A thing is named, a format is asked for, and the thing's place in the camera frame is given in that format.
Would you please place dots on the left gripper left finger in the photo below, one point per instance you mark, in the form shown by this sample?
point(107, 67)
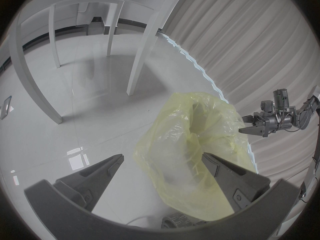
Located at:
point(95, 179)

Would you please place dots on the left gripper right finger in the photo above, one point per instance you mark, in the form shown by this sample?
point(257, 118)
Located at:
point(235, 181)

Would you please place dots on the pale grey sofa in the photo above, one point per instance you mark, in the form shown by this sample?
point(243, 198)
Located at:
point(83, 14)

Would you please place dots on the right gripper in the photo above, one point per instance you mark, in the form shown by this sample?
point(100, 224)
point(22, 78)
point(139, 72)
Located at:
point(272, 122)

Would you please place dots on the white trash bin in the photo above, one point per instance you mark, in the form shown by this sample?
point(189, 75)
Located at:
point(180, 169)

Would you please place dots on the white curtain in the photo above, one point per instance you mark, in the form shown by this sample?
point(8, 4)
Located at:
point(237, 46)

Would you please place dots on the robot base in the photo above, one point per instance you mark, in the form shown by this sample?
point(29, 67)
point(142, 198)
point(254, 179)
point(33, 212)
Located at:
point(175, 220)

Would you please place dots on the yellow plastic bag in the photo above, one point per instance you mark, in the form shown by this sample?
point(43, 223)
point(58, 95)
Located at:
point(150, 154)

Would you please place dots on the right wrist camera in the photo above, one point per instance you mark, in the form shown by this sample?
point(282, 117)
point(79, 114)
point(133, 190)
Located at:
point(266, 106)

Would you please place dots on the white chair grey cushions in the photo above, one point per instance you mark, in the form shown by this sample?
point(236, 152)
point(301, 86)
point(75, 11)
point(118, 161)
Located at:
point(140, 59)

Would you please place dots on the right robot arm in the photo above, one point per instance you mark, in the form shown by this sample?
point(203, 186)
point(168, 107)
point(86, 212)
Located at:
point(306, 114)

